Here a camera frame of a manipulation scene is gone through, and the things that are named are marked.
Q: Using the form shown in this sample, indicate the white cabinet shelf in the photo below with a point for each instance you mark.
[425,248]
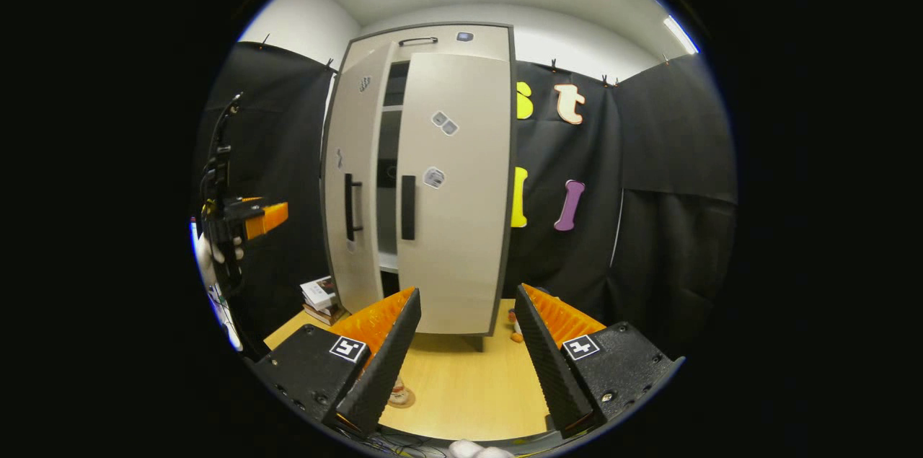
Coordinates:
[388,263]

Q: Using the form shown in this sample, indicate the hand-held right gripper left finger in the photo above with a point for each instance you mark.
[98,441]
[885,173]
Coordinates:
[393,350]

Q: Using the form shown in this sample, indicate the grey cabinet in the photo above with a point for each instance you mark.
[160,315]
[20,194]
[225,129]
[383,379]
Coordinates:
[505,155]

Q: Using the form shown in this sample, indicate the narrow ceiling light panel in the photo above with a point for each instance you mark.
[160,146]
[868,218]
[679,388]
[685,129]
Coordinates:
[681,34]

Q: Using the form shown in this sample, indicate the round brown coaster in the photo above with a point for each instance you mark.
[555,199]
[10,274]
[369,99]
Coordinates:
[408,400]

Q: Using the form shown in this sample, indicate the stack of books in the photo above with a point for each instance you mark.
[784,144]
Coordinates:
[323,299]

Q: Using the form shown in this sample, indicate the penguin plush toy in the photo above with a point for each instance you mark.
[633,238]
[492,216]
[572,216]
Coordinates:
[516,328]

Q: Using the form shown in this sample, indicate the clear bottle with red label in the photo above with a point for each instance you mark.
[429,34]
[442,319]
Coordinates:
[398,387]

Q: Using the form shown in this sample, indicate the grey cabinet door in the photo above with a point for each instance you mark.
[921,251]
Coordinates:
[364,141]
[461,227]

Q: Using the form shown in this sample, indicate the black backdrop cloth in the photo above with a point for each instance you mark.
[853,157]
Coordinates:
[670,191]

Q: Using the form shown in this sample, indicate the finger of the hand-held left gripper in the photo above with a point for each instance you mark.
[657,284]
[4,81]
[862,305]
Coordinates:
[267,218]

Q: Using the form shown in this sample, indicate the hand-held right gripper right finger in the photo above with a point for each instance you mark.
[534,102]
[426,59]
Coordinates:
[544,357]

